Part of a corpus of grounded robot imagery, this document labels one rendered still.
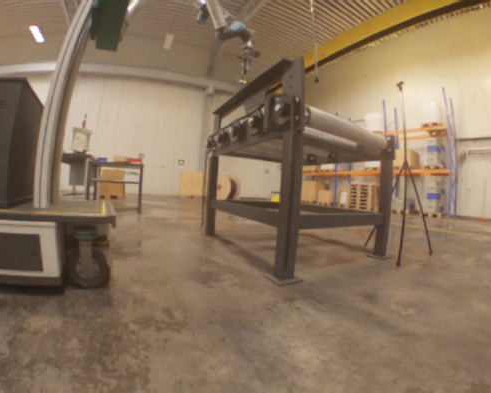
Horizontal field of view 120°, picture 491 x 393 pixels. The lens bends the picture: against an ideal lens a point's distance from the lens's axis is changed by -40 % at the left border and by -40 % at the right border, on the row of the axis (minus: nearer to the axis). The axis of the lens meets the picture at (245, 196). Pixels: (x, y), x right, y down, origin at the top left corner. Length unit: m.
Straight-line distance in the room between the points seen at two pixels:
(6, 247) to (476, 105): 10.99
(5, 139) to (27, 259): 0.46
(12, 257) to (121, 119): 11.22
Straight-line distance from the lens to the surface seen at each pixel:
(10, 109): 1.09
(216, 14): 1.81
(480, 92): 10.62
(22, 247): 0.97
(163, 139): 11.79
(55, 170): 1.35
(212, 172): 2.19
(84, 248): 0.99
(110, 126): 11.93
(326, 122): 1.31
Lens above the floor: 0.44
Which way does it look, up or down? 1 degrees down
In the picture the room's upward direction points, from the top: 4 degrees clockwise
